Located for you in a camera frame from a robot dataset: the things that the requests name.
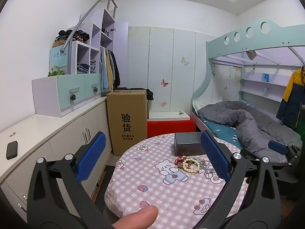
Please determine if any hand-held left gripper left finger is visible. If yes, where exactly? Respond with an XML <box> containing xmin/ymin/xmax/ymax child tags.
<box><xmin>27</xmin><ymin>132</ymin><xmax>115</xmax><ymax>229</ymax></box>

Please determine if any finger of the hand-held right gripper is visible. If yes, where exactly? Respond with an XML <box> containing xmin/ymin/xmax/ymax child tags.
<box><xmin>268</xmin><ymin>140</ymin><xmax>301</xmax><ymax>158</ymax></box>
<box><xmin>239</xmin><ymin>149</ymin><xmax>293</xmax><ymax>167</ymax></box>

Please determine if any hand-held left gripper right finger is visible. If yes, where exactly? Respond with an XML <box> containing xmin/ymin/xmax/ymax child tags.
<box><xmin>201</xmin><ymin>130</ymin><xmax>282</xmax><ymax>229</ymax></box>

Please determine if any silver chain jewelry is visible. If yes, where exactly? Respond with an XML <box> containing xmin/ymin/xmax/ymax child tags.
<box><xmin>199</xmin><ymin>159</ymin><xmax>216</xmax><ymax>178</ymax></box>

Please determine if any grey metal box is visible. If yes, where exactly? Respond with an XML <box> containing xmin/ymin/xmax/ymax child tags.
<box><xmin>173</xmin><ymin>132</ymin><xmax>206</xmax><ymax>156</ymax></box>

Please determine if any white bead bracelet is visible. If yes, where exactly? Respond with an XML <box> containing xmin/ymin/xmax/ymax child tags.
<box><xmin>182</xmin><ymin>157</ymin><xmax>201</xmax><ymax>174</ymax></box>

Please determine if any red string bracelet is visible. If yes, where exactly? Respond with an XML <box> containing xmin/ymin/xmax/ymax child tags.
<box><xmin>175</xmin><ymin>156</ymin><xmax>189</xmax><ymax>169</ymax></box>

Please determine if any person's left hand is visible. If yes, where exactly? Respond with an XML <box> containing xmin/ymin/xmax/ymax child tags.
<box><xmin>112</xmin><ymin>206</ymin><xmax>159</xmax><ymax>229</ymax></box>

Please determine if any teal bedsheet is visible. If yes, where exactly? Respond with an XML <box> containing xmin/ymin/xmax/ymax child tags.
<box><xmin>202</xmin><ymin>120</ymin><xmax>243</xmax><ymax>148</ymax></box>

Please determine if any grey duvet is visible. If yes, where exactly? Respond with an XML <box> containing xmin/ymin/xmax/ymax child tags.
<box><xmin>198</xmin><ymin>101</ymin><xmax>303</xmax><ymax>161</ymax></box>

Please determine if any white low cabinet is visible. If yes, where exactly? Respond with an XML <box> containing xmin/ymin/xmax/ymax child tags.
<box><xmin>0</xmin><ymin>95</ymin><xmax>112</xmax><ymax>222</ymax></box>

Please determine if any red bench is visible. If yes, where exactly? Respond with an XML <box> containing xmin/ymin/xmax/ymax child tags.
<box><xmin>147</xmin><ymin>119</ymin><xmax>196</xmax><ymax>139</ymax></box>

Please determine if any white pillow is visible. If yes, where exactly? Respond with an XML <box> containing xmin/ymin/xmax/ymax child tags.
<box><xmin>193</xmin><ymin>97</ymin><xmax>223</xmax><ymax>115</ymax></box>

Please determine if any tall cardboard box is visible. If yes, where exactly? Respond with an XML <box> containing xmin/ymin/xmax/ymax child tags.
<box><xmin>106</xmin><ymin>91</ymin><xmax>148</xmax><ymax>156</ymax></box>

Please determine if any pink checkered cartoon tablecloth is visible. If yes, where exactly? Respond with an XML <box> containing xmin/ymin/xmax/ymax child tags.
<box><xmin>105</xmin><ymin>134</ymin><xmax>250</xmax><ymax>229</ymax></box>

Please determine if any yellow and navy jacket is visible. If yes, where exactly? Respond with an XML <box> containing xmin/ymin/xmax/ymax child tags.
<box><xmin>276</xmin><ymin>67</ymin><xmax>305</xmax><ymax>129</ymax></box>

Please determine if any white board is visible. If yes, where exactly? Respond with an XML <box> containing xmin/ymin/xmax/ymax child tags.
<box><xmin>149</xmin><ymin>111</ymin><xmax>190</xmax><ymax>122</ymax></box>

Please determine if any teal drawer unit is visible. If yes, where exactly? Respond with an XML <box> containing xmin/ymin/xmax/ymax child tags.
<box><xmin>32</xmin><ymin>73</ymin><xmax>102</xmax><ymax>118</ymax></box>

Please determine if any black smartphone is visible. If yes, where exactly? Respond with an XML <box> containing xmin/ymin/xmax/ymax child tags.
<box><xmin>6</xmin><ymin>141</ymin><xmax>18</xmax><ymax>160</ymax></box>

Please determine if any folded jeans stack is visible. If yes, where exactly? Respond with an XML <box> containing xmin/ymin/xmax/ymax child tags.
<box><xmin>77</xmin><ymin>62</ymin><xmax>90</xmax><ymax>74</ymax></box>

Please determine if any row of hanging clothes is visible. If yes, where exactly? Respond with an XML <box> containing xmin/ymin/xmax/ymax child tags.
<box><xmin>100</xmin><ymin>46</ymin><xmax>121</xmax><ymax>93</ymax></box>

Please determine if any green artificial plant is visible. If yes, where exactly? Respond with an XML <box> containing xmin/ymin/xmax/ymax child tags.
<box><xmin>48</xmin><ymin>65</ymin><xmax>65</xmax><ymax>77</ymax></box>

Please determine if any white wardrobe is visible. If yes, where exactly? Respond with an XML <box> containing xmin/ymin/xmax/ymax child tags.
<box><xmin>127</xmin><ymin>26</ymin><xmax>212</xmax><ymax>114</ymax></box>

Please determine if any dark clothes pile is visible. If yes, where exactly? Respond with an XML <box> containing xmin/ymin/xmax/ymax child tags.
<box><xmin>55</xmin><ymin>29</ymin><xmax>90</xmax><ymax>44</ymax></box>

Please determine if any grey metal handrail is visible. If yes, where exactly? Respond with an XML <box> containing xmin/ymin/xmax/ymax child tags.
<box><xmin>60</xmin><ymin>0</ymin><xmax>118</xmax><ymax>74</ymax></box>

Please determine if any teal bunk bed frame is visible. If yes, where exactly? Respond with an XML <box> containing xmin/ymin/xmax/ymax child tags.
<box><xmin>191</xmin><ymin>18</ymin><xmax>305</xmax><ymax>148</ymax></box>

